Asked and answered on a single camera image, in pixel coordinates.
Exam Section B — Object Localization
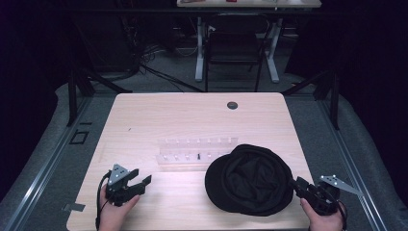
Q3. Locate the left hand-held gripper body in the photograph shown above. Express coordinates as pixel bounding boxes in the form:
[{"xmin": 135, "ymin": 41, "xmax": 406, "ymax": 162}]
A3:
[{"xmin": 105, "ymin": 164, "xmax": 141, "ymax": 207}]

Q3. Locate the black cable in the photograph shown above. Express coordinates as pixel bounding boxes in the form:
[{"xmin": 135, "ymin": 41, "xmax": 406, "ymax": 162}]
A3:
[
  {"xmin": 94, "ymin": 170, "xmax": 112, "ymax": 231},
  {"xmin": 140, "ymin": 64, "xmax": 206, "ymax": 93}
]

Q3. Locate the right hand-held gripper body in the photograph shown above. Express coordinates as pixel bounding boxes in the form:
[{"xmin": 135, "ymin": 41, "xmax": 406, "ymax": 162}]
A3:
[{"xmin": 298, "ymin": 174, "xmax": 365, "ymax": 217}]

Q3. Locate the white desk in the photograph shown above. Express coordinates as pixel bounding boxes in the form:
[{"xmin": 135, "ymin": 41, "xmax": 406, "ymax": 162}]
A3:
[{"xmin": 176, "ymin": 0, "xmax": 322, "ymax": 84}]

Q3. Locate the clear acrylic rack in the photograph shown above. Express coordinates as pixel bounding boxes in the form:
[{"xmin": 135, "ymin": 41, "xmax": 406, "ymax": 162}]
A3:
[{"xmin": 155, "ymin": 137, "xmax": 239, "ymax": 166}]

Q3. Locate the black metal stand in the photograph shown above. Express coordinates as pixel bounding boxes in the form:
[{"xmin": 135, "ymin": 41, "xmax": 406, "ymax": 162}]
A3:
[
  {"xmin": 281, "ymin": 68, "xmax": 341, "ymax": 131},
  {"xmin": 66, "ymin": 18, "xmax": 133, "ymax": 127}
]

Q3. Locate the person's right hand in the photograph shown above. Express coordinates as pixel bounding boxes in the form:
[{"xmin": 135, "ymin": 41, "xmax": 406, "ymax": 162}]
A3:
[{"xmin": 299, "ymin": 197, "xmax": 348, "ymax": 231}]

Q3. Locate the grey tape strip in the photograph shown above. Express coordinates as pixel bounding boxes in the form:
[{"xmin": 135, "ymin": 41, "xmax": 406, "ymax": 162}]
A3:
[{"xmin": 61, "ymin": 202, "xmax": 87, "ymax": 214}]

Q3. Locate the black chair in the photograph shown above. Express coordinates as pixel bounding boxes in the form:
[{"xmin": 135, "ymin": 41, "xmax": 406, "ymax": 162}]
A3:
[{"xmin": 204, "ymin": 13, "xmax": 270, "ymax": 93}]

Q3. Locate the black cap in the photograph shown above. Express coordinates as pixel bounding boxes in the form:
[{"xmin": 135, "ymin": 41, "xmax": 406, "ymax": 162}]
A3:
[{"xmin": 204, "ymin": 143, "xmax": 295, "ymax": 217}]

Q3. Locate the person's left hand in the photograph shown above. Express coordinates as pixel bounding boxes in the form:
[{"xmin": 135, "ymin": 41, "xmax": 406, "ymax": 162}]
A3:
[{"xmin": 98, "ymin": 185, "xmax": 141, "ymax": 231}]

